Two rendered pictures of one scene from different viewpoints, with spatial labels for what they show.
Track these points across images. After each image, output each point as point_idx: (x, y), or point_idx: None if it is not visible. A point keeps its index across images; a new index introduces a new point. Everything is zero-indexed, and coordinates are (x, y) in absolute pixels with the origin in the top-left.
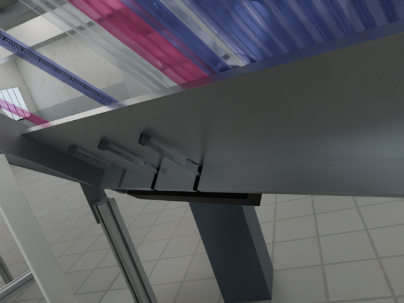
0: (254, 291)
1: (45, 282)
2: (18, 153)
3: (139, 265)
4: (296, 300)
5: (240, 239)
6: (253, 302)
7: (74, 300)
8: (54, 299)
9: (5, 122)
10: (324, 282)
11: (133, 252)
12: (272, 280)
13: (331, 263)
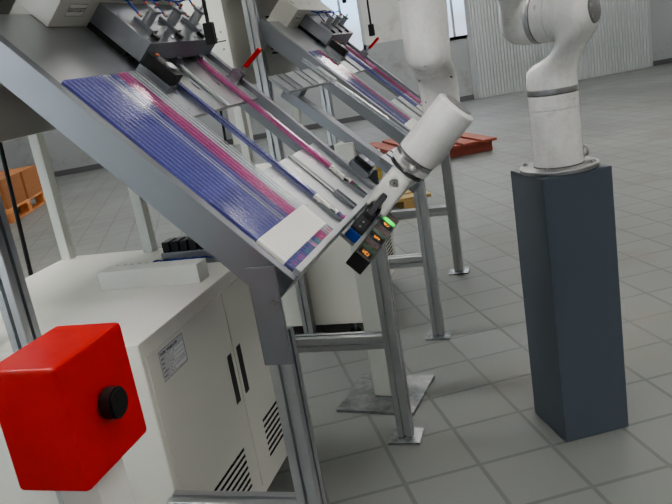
0: (555, 419)
1: None
2: None
3: (386, 288)
4: (578, 461)
5: (549, 344)
6: (552, 431)
7: (374, 292)
8: (359, 280)
9: (303, 135)
10: (631, 475)
11: (383, 274)
12: (599, 431)
13: None
